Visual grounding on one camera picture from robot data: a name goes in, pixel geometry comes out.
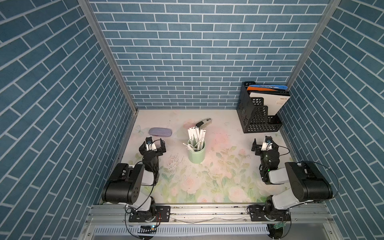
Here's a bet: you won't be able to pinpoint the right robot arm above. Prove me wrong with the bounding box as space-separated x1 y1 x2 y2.
251 136 336 214

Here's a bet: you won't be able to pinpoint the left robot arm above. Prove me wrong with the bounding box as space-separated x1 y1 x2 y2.
102 137 166 214

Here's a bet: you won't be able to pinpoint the wrapped straws in cup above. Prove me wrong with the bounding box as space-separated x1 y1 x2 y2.
183 127 206 152

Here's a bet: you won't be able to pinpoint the purple fabric glasses case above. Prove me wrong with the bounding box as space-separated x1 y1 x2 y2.
149 128 173 138

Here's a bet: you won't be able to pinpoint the black mesh file holder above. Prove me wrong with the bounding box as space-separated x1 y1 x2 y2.
237 81 283 134

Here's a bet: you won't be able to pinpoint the green cylindrical cup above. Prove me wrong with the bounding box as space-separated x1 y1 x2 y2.
188 141 206 164

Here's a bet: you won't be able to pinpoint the blue folder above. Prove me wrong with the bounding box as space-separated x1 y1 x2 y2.
248 85 288 92

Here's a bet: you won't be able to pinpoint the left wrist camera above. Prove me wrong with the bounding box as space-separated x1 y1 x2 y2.
145 137 157 151

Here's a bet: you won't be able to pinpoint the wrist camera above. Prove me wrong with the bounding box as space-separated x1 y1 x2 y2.
145 137 157 151
261 136 274 151

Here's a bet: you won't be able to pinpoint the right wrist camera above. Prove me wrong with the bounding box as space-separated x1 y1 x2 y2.
261 136 274 151

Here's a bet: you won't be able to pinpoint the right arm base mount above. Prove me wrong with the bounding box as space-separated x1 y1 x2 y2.
246 205 291 222

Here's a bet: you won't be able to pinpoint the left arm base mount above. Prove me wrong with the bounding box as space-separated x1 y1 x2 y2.
128 205 171 223

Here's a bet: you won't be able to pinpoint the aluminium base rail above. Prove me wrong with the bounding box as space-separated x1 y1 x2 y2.
86 203 334 226

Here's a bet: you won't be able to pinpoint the white vented cable duct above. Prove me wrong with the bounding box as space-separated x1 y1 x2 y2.
94 224 270 237

